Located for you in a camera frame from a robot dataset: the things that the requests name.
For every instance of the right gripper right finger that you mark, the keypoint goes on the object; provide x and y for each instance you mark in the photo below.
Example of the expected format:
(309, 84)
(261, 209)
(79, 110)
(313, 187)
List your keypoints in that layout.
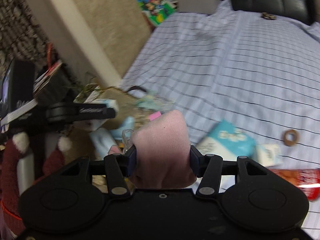
(197, 162)

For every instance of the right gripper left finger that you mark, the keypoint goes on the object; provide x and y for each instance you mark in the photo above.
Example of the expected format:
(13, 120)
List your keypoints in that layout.
(131, 155)

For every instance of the pink fabric pouch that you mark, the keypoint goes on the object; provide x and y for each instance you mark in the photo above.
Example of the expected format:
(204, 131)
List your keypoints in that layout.
(163, 152)

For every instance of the light blue mask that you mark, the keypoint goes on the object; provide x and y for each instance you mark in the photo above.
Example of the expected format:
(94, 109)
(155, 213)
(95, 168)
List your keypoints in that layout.
(103, 143)

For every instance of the brown tape roll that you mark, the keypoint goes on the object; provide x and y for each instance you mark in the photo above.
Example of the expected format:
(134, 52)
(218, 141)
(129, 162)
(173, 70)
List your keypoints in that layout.
(290, 137)

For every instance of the blue face mask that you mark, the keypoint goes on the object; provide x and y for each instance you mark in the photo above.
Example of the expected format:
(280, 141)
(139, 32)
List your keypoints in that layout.
(127, 124)

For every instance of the small white tissue pack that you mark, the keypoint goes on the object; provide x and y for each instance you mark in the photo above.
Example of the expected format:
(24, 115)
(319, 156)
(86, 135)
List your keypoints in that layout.
(100, 111)

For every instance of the blue-grey sachet bag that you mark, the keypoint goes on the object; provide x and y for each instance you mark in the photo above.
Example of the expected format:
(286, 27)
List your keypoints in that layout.
(154, 103)

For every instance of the stack of magazines on shelf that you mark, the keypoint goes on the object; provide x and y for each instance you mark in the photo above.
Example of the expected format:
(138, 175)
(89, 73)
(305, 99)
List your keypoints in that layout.
(53, 86)

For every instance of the cleansing towel pack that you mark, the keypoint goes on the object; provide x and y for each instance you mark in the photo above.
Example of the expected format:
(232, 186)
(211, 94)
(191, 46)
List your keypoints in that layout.
(227, 141)

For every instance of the woven fabric-lined basket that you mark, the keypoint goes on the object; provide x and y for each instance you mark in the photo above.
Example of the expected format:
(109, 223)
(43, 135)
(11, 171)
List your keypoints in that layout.
(81, 143)

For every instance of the potted plant white pot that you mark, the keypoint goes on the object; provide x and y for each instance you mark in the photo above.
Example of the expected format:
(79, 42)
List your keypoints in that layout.
(89, 89)

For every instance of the blue checked bed sheet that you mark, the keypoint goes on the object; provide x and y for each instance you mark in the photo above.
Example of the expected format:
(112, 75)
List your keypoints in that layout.
(260, 75)

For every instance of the red biscuit tin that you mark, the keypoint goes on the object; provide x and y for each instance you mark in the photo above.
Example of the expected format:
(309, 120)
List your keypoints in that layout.
(305, 179)

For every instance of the colourful cartoon picture book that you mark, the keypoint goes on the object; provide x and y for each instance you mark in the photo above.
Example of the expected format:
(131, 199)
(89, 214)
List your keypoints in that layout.
(156, 11)

